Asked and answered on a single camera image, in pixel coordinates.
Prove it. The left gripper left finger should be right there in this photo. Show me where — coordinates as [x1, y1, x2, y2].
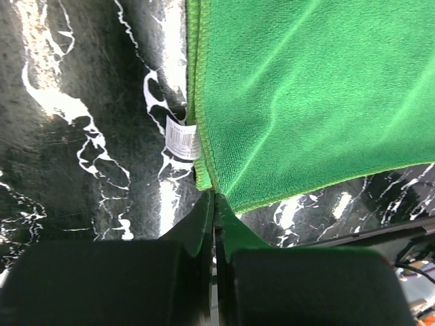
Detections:
[1, 191, 215, 325]

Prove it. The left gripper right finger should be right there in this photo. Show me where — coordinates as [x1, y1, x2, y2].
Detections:
[215, 195, 415, 325]

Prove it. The green towel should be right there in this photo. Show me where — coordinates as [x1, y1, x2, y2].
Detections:
[186, 1, 434, 213]

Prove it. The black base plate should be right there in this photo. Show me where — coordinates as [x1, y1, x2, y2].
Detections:
[303, 217, 434, 263]

